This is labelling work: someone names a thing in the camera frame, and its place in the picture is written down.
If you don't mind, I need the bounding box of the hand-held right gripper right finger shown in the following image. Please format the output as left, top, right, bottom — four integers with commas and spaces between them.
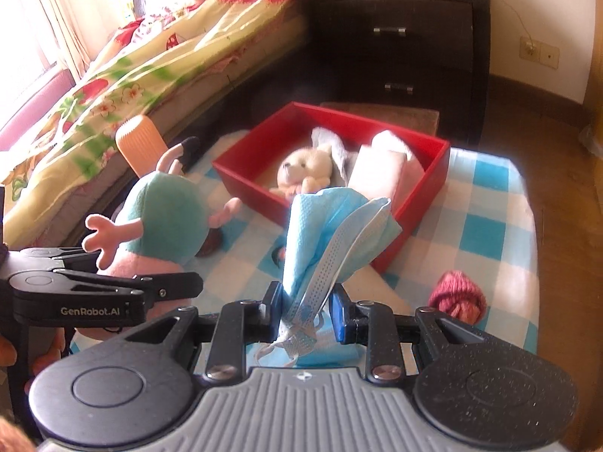
330, 282, 493, 382

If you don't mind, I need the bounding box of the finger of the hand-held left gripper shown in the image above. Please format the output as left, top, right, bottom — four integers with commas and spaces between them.
21, 246, 111, 271
8, 268, 204, 303

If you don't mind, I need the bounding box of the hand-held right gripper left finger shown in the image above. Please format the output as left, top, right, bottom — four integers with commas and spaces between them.
101, 282, 286, 380

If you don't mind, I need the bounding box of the blue face mask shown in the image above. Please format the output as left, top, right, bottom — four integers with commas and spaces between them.
257, 187, 402, 368

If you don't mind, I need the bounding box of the pink pig plush toy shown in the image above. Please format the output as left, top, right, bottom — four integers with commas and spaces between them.
70, 136, 243, 342

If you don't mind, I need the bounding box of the pink knitted hat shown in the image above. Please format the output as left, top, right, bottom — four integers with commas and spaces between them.
429, 269, 488, 325

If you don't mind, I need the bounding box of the red cardboard box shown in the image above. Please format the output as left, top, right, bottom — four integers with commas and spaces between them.
212, 101, 451, 275

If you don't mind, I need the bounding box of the cream teddy bear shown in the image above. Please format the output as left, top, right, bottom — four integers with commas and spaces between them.
269, 147, 333, 199

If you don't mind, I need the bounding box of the white eraser block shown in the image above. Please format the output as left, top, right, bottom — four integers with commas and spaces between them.
346, 129, 425, 217

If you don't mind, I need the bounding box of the grey white cloth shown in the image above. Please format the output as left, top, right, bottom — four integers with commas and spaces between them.
311, 127, 361, 189

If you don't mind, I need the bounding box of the person's left hand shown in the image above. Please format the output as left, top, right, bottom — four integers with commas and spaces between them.
29, 331, 67, 374

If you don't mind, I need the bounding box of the peach ribbed bottle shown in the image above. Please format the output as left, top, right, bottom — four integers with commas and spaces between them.
115, 118, 168, 177

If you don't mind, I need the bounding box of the blue white checkered cloth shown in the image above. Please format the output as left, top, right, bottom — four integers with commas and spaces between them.
70, 129, 540, 363

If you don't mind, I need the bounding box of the pink seat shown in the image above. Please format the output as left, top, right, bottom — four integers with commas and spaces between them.
0, 70, 73, 144

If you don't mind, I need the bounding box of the floral blanket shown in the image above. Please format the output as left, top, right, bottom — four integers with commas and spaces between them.
0, 0, 302, 199

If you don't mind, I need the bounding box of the dark wooden bed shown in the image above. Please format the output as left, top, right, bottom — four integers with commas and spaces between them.
0, 0, 314, 246

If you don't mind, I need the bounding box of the light curtain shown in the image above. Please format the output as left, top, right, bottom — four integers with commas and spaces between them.
14, 0, 102, 86

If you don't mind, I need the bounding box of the dark wooden nightstand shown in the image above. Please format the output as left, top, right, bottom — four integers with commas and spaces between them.
304, 0, 491, 147

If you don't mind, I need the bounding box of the wall outlet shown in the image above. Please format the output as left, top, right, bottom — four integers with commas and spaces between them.
520, 38, 559, 69

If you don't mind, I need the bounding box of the thin black cable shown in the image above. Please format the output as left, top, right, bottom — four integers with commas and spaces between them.
494, 0, 533, 52

